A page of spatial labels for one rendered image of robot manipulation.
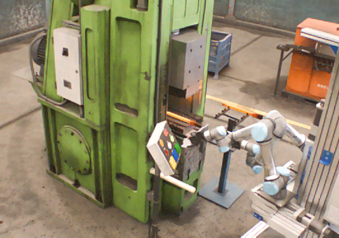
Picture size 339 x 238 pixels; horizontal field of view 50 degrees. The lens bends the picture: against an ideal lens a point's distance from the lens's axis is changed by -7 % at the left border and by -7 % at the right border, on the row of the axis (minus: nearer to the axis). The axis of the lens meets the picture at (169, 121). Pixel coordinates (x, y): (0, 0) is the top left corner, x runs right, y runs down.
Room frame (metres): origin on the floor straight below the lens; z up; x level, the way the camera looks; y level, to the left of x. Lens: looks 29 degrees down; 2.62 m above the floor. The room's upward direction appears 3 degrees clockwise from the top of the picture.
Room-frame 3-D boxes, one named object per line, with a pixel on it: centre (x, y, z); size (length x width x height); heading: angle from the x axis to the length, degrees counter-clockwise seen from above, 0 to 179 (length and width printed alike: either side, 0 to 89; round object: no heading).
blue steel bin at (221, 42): (7.12, -0.44, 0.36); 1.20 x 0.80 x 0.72; 66
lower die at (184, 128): (3.07, -0.01, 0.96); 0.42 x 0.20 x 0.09; 56
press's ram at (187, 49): (3.11, -0.03, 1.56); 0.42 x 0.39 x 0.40; 56
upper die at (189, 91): (3.07, -0.01, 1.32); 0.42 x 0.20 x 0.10; 56
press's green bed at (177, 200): (3.12, -0.03, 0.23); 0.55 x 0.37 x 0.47; 56
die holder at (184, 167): (3.12, -0.03, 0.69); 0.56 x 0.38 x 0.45; 56
